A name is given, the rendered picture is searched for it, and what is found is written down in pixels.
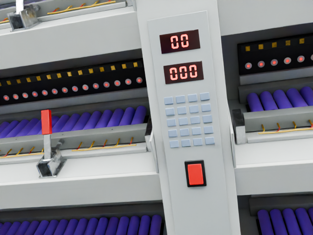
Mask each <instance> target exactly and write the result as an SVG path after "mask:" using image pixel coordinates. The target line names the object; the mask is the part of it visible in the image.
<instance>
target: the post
mask: <svg viewBox="0 0 313 235"><path fill-rule="evenodd" d="M135 2H136V12H137V18H138V25H139V32H140V39H141V46H142V53H143V63H144V69H145V76H146V83H147V90H148V97H149V104H150V113H151V120H152V127H153V134H154V141H155V148H156V157H157V164H158V171H159V178H160V185H161V192H162V199H163V208H164V215H165V222H166V229H167V235H176V232H175V224H174V217H173V210H172V203H171V196H170V186H169V179H168V172H167V165H166V158H165V151H164V144H163V134H162V127H161V119H160V112H159V105H158V98H157V89H156V81H155V74H154V67H153V60H152V53H151V46H150V36H149V29H148V22H147V20H152V19H158V18H164V17H169V16H175V15H181V14H188V13H194V12H200V11H205V10H207V14H208V23H209V32H210V40H211V53H212V61H213V70H214V79H215V88H216V97H217V106H218V118H219V127H220V136H221V145H222V154H223V163H224V172H225V184H226V193H227V202H228V210H229V219H230V228H231V235H241V233H240V224H239V215H238V201H237V192H236V183H235V173H234V164H233V155H232V145H231V133H230V123H229V114H228V105H227V95H226V86H225V73H224V64H223V55H222V45H221V36H220V27H219V17H218V5H217V0H135Z"/></svg>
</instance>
